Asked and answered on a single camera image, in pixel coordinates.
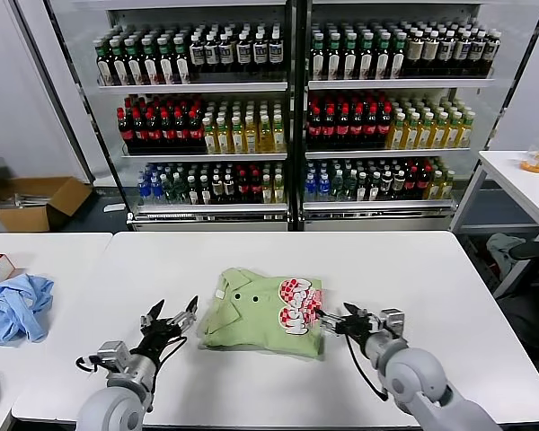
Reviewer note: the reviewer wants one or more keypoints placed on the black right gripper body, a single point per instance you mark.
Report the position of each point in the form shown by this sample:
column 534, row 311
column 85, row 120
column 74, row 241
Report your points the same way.
column 359, row 330

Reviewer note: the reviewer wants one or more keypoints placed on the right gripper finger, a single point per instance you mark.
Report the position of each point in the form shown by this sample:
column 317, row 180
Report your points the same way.
column 357, row 313
column 331, row 324

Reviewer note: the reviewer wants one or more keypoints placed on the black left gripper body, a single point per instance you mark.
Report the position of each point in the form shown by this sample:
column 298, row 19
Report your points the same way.
column 159, row 339

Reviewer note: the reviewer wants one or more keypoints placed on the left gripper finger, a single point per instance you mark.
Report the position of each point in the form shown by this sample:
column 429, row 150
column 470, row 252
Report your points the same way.
column 185, row 321
column 149, row 322

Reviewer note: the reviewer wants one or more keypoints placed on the green polo shirt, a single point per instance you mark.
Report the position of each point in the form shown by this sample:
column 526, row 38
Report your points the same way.
column 251, row 328

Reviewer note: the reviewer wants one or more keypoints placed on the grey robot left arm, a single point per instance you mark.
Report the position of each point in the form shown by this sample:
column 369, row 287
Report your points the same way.
column 112, row 404

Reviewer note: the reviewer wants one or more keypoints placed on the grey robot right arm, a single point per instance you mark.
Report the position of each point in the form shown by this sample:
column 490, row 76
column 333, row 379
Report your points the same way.
column 413, row 377

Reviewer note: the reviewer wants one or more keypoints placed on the glass door drinks cabinet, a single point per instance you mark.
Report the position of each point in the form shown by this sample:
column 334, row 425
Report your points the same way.
column 379, row 223
column 208, row 224

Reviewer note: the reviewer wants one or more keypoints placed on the white metal cabinet shelf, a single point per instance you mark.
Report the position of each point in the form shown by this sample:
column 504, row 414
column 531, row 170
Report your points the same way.
column 208, row 209
column 388, row 154
column 195, row 88
column 208, row 157
column 379, row 205
column 401, row 84

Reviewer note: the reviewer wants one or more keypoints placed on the white flat floor object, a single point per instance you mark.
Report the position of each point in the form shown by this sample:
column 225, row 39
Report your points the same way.
column 115, row 209

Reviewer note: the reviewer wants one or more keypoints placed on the dark green water bottle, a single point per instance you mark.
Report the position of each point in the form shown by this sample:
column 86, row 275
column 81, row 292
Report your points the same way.
column 351, row 188
column 338, row 188
column 168, row 190
column 180, row 190

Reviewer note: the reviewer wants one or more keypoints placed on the blue water bottle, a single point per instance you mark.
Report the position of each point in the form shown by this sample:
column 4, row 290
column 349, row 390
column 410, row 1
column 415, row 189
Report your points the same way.
column 156, row 190
column 144, row 190
column 324, row 190
column 311, row 190

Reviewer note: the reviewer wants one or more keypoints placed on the dark bottle beige label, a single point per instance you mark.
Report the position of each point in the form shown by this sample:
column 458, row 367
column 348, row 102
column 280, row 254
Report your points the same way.
column 415, row 54
column 430, row 54
column 217, row 193
column 400, row 188
column 229, row 193
column 386, row 188

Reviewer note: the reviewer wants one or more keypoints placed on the crumpled light blue shirt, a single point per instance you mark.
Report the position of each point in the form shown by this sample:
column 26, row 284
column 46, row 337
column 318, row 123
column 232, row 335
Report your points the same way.
column 14, row 314

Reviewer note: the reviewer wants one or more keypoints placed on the red cap cola bottle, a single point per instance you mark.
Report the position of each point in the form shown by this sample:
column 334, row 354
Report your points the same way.
column 342, row 132
column 126, row 134
column 424, row 186
column 384, row 132
column 256, row 190
column 181, row 134
column 315, row 132
column 168, row 134
column 411, row 186
column 244, row 190
column 154, row 134
column 370, row 132
column 140, row 134
column 329, row 132
column 356, row 132
column 195, row 134

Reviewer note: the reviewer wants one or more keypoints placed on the yellow tea bottle white cap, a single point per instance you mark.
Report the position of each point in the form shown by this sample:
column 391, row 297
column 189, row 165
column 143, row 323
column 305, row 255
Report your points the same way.
column 209, row 139
column 279, row 139
column 237, row 139
column 223, row 139
column 265, row 139
column 251, row 139
column 279, row 193
column 267, row 193

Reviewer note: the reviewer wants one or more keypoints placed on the yellow tea bottle green cap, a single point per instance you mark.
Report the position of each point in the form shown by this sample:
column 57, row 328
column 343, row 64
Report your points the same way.
column 466, row 134
column 454, row 134
column 440, row 134
column 412, row 134
column 398, row 134
column 447, row 188
column 427, row 134
column 435, row 188

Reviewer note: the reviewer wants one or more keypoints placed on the open cardboard box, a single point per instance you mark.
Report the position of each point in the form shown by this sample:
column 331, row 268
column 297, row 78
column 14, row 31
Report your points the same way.
column 29, row 221

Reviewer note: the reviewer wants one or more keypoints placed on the grey green garment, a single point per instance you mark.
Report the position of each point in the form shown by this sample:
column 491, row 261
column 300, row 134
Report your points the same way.
column 503, row 251

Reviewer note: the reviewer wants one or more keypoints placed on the silver metal parts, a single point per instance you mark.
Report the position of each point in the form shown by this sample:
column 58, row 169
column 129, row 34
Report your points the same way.
column 29, row 202

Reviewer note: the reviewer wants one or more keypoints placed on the black office chair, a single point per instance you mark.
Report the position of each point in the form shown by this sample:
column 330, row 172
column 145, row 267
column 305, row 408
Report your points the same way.
column 534, row 250

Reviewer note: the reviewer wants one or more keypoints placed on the white side table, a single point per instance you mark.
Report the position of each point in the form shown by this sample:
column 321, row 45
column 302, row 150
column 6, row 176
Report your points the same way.
column 510, row 175

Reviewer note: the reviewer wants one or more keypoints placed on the clear cup orange liquid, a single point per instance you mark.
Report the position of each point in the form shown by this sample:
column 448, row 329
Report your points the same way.
column 535, row 166

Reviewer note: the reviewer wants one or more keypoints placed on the green cap white label bottle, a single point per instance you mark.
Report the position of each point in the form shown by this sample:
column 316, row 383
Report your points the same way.
column 150, row 67
column 317, row 63
column 104, row 67
column 349, row 63
column 365, row 63
column 165, row 67
column 398, row 63
column 181, row 67
column 333, row 63
column 118, row 67
column 381, row 63
column 134, row 67

